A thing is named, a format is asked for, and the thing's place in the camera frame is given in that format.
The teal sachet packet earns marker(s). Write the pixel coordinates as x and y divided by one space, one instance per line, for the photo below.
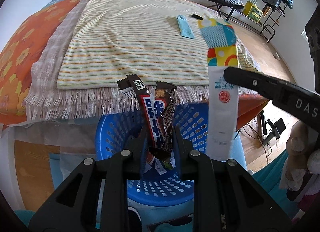
185 29

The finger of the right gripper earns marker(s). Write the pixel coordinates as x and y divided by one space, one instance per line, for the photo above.
283 92

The striped yellow towel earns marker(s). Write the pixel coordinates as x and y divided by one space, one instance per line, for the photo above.
116 38

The fringed beige blanket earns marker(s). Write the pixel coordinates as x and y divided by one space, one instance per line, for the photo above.
45 102

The orange floral bed sheet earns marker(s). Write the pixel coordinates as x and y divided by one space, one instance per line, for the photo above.
18 56

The yellow plastic crate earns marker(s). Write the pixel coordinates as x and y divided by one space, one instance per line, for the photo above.
252 11

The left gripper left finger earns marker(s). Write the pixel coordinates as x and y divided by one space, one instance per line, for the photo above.
94 196

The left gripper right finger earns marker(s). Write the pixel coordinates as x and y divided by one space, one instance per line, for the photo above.
226 196

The long white colourful packet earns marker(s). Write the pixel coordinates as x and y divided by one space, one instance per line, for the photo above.
223 96

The brown chocolate bar wrapper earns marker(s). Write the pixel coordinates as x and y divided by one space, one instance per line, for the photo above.
158 110

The black clothes rack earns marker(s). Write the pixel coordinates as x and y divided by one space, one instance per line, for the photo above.
270 1

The blue plastic basket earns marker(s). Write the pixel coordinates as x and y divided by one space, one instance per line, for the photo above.
160 185

